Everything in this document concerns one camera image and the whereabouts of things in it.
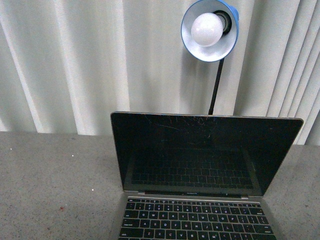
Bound silver laptop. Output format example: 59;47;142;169
110;111;304;240

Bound blue desk lamp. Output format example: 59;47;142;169
180;0;240;115

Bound white light bulb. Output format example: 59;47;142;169
191;13;224;47

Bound white vertical blinds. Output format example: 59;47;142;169
0;0;320;145

